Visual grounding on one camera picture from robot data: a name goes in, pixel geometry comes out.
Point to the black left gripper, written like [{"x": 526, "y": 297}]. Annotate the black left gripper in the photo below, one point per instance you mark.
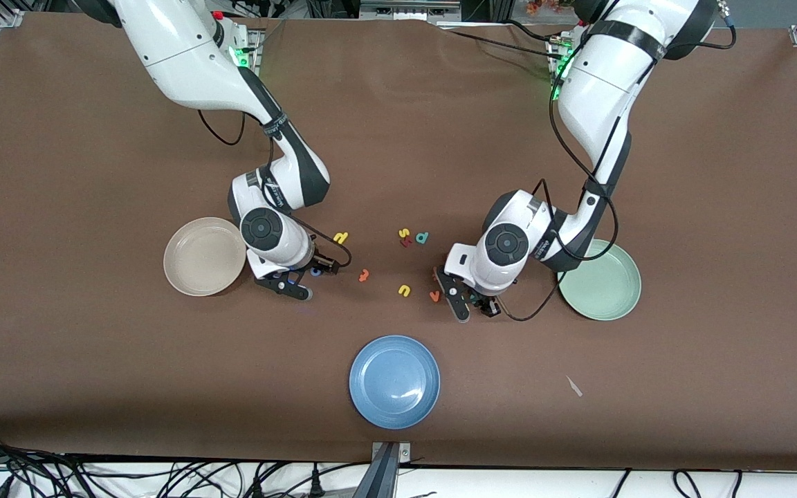
[{"x": 487, "y": 305}]

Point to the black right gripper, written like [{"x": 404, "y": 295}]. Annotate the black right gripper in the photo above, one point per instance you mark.
[{"x": 318, "y": 263}]

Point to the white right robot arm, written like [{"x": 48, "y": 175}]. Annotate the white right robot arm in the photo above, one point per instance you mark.
[{"x": 184, "y": 62}]

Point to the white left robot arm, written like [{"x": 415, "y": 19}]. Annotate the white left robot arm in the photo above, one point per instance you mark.
[{"x": 599, "y": 97}]

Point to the teal foam letter p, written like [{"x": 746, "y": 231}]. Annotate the teal foam letter p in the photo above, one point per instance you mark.
[{"x": 422, "y": 237}]

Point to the small white paper scrap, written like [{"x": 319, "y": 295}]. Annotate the small white paper scrap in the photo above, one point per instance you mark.
[{"x": 573, "y": 386}]

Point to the light green plate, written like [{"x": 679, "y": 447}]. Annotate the light green plate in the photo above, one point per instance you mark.
[{"x": 606, "y": 287}]

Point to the blue plate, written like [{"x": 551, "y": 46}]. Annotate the blue plate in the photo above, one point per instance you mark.
[{"x": 394, "y": 382}]

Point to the beige brown plate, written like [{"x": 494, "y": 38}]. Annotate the beige brown plate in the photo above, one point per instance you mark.
[{"x": 201, "y": 257}]

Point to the black power plug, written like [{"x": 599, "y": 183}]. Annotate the black power plug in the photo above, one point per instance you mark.
[{"x": 315, "y": 484}]

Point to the brown table cover mat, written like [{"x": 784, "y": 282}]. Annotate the brown table cover mat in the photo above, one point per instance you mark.
[{"x": 94, "y": 346}]

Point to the grey equipment box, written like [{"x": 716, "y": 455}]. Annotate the grey equipment box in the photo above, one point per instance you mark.
[{"x": 409, "y": 10}]

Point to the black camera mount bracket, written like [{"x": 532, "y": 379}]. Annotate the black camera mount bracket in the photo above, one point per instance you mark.
[{"x": 379, "y": 477}]

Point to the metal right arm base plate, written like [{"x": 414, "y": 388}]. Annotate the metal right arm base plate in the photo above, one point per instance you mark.
[{"x": 254, "y": 41}]

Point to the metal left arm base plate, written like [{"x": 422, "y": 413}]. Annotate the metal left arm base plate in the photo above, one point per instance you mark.
[{"x": 555, "y": 48}]

